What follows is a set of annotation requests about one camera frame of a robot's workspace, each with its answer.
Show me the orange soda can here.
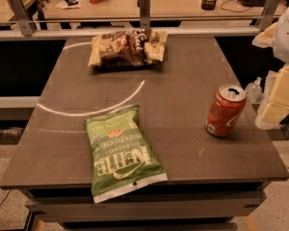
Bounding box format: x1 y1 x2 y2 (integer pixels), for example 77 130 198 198
205 84 246 138

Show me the green kettle chips bag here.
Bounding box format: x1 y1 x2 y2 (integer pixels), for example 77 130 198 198
86 105 168 203

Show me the middle metal bracket post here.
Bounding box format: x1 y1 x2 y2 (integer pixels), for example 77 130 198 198
138 0 150 29

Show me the black mesh cup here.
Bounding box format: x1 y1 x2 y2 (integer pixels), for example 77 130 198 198
201 0 217 11

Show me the metal rail bar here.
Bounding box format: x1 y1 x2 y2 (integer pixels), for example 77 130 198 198
0 26 260 41

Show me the brown snack bag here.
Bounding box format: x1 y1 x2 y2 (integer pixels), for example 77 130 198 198
89 29 168 67

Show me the clear sanitizer bottle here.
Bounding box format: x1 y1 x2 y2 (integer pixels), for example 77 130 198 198
245 77 262 103

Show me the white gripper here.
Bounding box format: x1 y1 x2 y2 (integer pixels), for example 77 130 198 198
252 7 289 130

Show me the metal bracket post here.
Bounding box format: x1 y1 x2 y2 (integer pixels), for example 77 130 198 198
256 0 280 32
8 0 36 37
138 0 150 29

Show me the black floor cable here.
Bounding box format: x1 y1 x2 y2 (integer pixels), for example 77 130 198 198
0 190 13 215

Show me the left metal bracket post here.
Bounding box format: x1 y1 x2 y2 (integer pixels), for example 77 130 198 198
8 0 36 37

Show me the right metal bracket post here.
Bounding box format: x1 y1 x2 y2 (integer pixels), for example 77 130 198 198
256 0 280 32

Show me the black cable on desk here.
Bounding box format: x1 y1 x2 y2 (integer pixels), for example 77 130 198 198
219 0 253 13

